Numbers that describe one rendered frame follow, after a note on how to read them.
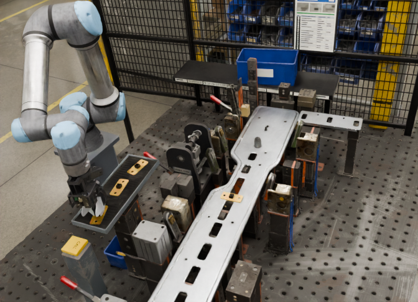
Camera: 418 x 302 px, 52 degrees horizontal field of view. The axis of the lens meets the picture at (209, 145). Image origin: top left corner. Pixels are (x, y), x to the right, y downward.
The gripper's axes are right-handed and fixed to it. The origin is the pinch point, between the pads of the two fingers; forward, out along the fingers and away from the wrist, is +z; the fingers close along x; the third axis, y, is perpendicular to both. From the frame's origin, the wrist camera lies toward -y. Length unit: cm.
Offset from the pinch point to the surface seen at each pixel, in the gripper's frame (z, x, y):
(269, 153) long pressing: 18, 55, -54
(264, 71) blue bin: 7, 51, -108
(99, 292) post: 25.6, -1.1, 13.9
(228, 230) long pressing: 18.0, 41.5, -9.3
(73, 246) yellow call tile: 2.0, -3.9, 13.3
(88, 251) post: 5.5, -0.1, 12.4
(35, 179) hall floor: 118, -136, -143
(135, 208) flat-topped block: 13.0, 6.7, -13.8
